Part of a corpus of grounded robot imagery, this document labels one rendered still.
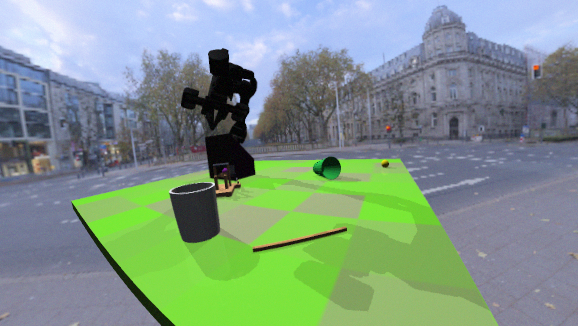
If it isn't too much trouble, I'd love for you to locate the dark grey cylindrical cup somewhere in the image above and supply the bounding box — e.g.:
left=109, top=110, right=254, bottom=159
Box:
left=169, top=182, right=220, bottom=243

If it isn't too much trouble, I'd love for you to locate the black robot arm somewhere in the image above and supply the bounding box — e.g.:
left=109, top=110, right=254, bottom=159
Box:
left=208, top=48, right=258, bottom=143

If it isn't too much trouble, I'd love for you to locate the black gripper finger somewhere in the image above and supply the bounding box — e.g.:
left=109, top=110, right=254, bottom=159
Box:
left=201, top=100, right=216, bottom=131
left=213, top=103, right=231, bottom=130

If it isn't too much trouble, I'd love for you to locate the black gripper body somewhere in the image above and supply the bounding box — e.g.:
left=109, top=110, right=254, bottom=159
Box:
left=181, top=82, right=250, bottom=123

